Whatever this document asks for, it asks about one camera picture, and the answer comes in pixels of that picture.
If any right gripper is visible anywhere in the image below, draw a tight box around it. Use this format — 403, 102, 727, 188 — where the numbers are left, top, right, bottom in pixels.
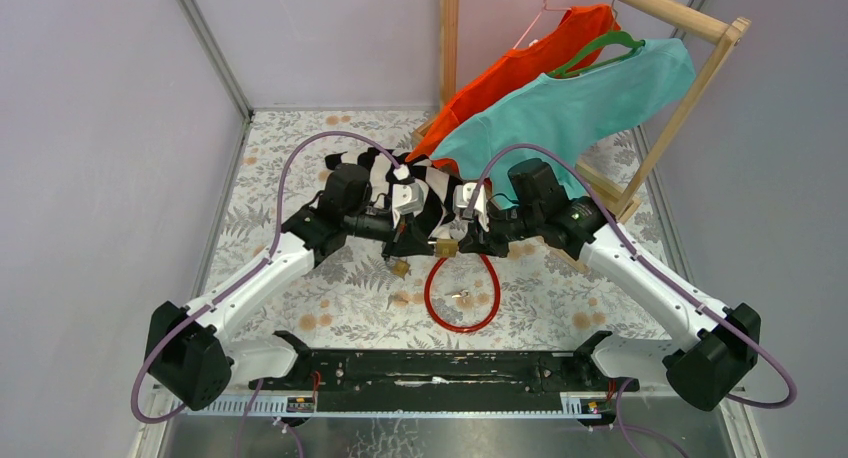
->
459, 200, 542, 258

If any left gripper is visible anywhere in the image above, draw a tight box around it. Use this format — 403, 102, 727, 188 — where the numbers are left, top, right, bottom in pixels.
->
343, 207, 435, 263

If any small brass padlock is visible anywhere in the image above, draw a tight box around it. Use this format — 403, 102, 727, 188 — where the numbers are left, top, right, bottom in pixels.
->
387, 259, 411, 279

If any red cable lock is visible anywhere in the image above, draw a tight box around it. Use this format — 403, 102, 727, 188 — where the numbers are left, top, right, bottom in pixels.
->
424, 254, 502, 334

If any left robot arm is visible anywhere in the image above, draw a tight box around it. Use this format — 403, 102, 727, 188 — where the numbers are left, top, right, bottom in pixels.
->
141, 164, 431, 410

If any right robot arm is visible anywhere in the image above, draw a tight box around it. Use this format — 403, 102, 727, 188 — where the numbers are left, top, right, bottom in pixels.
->
456, 158, 765, 411

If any black white striped garment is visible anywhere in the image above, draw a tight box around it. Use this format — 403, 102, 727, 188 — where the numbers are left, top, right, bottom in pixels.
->
324, 147, 462, 239

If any floral table mat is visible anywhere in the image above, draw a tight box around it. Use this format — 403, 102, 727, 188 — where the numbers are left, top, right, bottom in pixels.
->
204, 110, 665, 350

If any teal t-shirt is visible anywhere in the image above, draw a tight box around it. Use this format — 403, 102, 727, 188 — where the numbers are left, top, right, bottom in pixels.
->
429, 39, 695, 206

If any orange t-shirt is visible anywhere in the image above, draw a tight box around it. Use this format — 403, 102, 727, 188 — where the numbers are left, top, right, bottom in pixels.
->
406, 4, 620, 163

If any green clothes hanger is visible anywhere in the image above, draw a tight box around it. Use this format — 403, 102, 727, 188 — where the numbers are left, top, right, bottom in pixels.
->
547, 30, 646, 79

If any pink clothes hanger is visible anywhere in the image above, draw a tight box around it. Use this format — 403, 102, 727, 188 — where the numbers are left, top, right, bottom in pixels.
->
512, 0, 568, 50

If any wooden clothes rack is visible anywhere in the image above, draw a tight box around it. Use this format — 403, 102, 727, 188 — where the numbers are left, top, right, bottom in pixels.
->
410, 0, 753, 274

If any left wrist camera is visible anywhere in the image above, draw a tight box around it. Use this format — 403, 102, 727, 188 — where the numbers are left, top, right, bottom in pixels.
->
390, 165, 425, 228

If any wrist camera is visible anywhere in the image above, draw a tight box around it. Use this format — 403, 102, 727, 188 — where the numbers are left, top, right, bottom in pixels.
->
390, 165, 425, 228
453, 182, 490, 232

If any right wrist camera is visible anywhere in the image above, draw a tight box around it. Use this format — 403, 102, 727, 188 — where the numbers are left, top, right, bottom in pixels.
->
453, 182, 490, 232

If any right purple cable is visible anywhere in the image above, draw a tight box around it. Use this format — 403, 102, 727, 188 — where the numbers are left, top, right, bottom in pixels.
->
466, 143, 798, 411

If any purple cable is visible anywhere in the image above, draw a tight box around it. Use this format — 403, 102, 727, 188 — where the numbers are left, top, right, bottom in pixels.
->
130, 131, 405, 424
466, 143, 798, 411

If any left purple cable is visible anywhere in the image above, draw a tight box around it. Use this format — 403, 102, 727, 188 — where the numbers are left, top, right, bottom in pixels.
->
130, 131, 405, 424

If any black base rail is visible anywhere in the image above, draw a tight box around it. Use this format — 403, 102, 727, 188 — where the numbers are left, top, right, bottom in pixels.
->
260, 348, 639, 415

